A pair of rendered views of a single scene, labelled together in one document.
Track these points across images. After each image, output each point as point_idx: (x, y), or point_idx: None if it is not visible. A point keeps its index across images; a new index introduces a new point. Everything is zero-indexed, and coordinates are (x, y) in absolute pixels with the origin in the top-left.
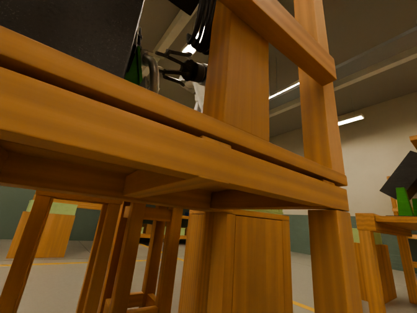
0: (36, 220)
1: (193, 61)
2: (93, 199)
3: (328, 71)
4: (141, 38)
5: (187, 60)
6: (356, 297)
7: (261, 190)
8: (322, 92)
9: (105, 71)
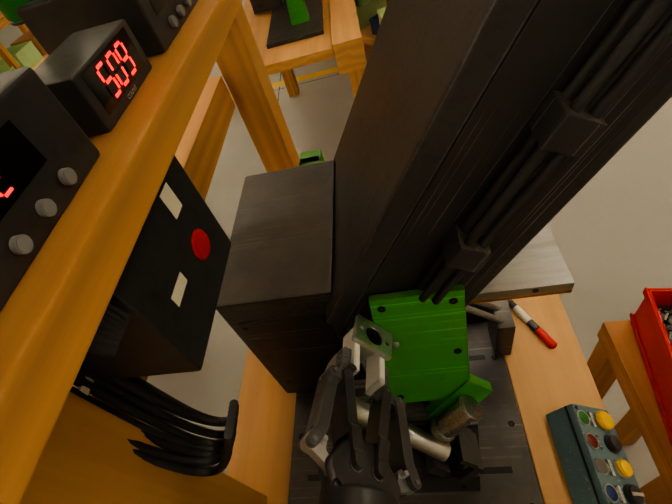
0: (594, 366)
1: (320, 479)
2: (640, 429)
3: None
4: (543, 149)
5: (334, 450)
6: None
7: None
8: None
9: (241, 386)
